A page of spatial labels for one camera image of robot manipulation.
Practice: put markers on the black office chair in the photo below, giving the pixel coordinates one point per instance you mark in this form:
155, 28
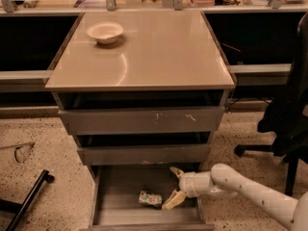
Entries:
286, 114

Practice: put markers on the white bowl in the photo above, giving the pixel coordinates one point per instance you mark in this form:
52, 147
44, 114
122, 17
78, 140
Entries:
105, 32

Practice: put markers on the grey top drawer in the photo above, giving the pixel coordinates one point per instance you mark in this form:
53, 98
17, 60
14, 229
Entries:
141, 121

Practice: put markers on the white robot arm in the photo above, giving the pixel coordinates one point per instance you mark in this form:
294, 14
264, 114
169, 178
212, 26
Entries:
224, 181

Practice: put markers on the black chair leg left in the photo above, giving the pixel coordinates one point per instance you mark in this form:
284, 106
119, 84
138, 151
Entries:
19, 209

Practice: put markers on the grey middle drawer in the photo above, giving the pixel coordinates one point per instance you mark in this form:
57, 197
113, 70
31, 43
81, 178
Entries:
144, 155

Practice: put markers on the grey open bottom drawer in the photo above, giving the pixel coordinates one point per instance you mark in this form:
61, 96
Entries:
116, 204

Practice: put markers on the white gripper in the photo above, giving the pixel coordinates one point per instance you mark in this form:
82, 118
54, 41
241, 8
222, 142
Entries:
187, 184

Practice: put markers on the grey drawer cabinet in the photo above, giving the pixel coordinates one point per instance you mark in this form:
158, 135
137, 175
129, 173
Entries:
163, 59

